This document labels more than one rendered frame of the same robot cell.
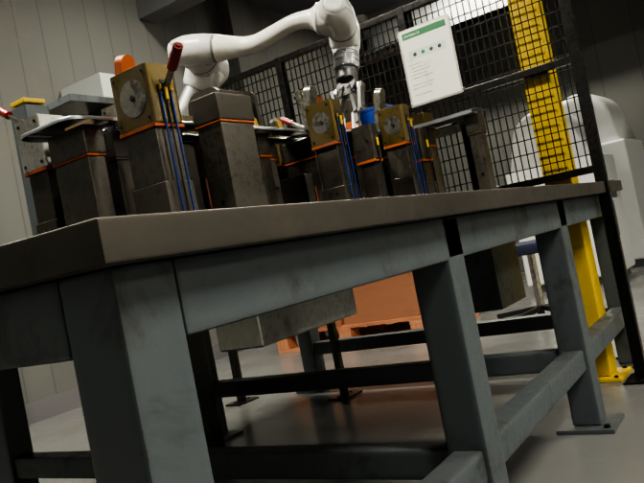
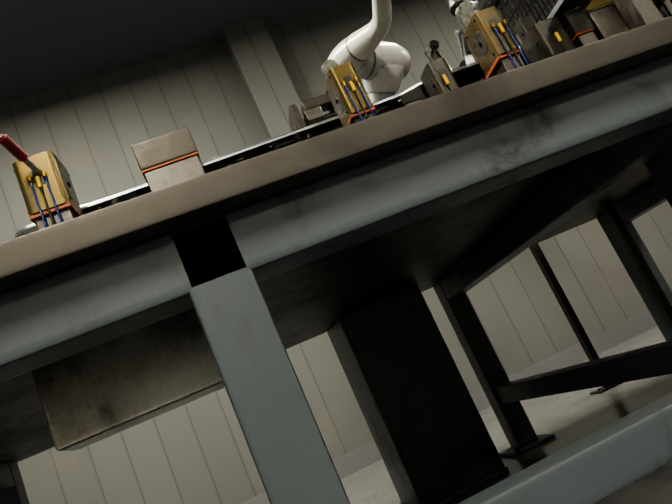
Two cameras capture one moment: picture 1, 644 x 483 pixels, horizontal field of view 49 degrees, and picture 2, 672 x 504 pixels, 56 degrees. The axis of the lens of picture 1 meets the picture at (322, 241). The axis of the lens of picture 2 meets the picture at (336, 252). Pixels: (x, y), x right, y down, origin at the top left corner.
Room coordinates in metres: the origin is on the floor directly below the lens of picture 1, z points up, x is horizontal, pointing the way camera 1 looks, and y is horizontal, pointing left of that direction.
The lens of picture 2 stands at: (0.91, -0.84, 0.39)
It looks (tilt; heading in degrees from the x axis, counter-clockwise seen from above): 13 degrees up; 44
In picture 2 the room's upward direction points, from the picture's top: 24 degrees counter-clockwise
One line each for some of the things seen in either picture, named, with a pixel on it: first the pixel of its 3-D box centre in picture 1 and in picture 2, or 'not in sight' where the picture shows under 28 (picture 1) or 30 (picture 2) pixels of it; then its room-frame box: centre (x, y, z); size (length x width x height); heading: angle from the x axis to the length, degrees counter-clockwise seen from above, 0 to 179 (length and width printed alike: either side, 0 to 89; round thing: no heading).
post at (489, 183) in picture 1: (482, 157); (641, 16); (2.29, -0.56, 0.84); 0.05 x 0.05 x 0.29; 55
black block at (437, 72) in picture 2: (377, 173); (462, 120); (2.11, -0.20, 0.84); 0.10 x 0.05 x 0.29; 55
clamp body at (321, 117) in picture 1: (337, 164); (372, 139); (1.93, -0.08, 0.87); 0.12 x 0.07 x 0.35; 55
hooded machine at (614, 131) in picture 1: (596, 182); not in sight; (6.74, -2.67, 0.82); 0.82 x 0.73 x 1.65; 56
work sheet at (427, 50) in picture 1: (430, 61); not in sight; (2.77, -0.55, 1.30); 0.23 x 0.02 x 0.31; 55
